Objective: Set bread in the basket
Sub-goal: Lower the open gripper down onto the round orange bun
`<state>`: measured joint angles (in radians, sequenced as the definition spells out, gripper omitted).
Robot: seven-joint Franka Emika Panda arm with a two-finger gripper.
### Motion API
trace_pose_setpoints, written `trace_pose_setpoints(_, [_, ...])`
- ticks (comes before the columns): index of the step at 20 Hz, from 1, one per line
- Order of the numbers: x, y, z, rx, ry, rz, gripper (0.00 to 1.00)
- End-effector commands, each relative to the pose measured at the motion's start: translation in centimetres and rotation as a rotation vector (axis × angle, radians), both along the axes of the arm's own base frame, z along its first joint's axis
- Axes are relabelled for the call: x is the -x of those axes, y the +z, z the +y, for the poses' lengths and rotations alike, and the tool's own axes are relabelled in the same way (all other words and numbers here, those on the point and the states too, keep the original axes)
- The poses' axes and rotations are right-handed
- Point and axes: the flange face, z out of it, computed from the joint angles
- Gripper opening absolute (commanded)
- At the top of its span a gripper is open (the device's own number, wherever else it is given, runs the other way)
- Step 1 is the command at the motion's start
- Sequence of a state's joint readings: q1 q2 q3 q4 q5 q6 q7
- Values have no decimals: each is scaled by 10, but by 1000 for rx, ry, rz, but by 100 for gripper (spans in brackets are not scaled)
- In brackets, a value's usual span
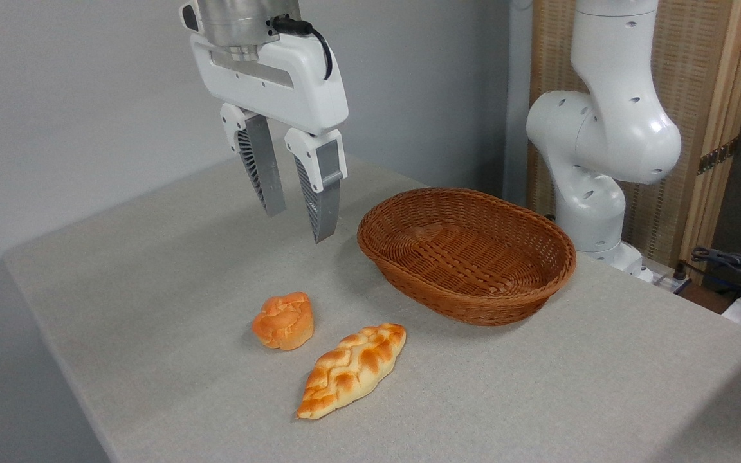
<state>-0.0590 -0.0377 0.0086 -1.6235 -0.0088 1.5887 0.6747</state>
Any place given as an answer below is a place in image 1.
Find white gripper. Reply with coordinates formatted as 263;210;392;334
189;31;350;244

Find round orange bread roll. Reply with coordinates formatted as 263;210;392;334
251;291;316;352

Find brown wicker oval basket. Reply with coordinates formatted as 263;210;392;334
356;187;578;327

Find long braided bread loaf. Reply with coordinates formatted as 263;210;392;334
295;323;408;421

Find wooden woven folding screen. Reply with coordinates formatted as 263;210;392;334
527;0;741;268

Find metal screen hinge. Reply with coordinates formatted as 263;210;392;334
697;138;740;176

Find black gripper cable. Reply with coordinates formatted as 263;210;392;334
270;15;334;82

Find dark bundled cables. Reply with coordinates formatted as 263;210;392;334
679;246;741;304

